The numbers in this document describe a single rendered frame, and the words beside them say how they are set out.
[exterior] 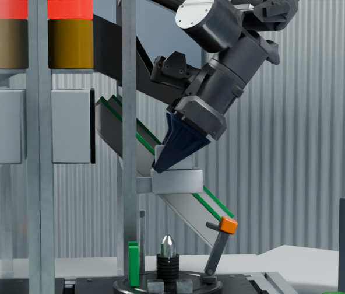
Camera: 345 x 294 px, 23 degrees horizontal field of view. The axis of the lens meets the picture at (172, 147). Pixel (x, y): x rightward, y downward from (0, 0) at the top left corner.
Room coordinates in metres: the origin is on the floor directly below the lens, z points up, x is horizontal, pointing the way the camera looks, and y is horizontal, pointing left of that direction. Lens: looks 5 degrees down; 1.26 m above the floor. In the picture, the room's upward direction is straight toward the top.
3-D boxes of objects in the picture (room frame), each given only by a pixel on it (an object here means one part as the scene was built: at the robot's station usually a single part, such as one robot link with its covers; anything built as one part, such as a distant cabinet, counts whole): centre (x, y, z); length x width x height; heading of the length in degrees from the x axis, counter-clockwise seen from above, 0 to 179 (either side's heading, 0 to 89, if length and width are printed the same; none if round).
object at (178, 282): (1.01, -0.01, 1.00); 0.02 x 0.01 x 0.02; 95
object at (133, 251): (1.05, 0.05, 1.01); 0.01 x 0.01 x 0.05; 5
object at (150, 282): (1.01, 0.02, 1.00); 0.02 x 0.01 x 0.02; 95
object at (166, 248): (1.07, 0.01, 1.04); 0.02 x 0.02 x 0.03
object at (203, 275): (1.07, -0.05, 0.99); 0.02 x 0.02 x 0.01; 5
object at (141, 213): (1.12, 0.04, 1.03); 0.01 x 0.01 x 0.08
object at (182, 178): (1.08, 0.01, 1.14); 0.08 x 0.04 x 0.07; 94
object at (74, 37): (0.86, 0.11, 1.29); 0.05 x 0.05 x 0.05
